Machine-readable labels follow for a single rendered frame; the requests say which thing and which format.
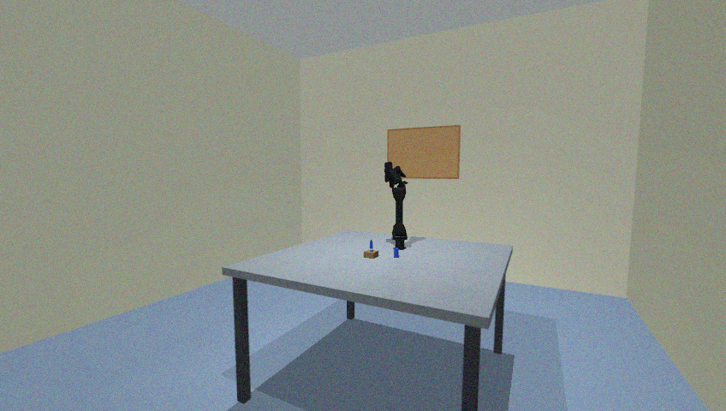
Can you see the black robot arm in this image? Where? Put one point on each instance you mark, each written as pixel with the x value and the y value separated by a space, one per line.
pixel 399 233

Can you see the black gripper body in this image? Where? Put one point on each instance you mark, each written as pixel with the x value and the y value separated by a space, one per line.
pixel 398 173

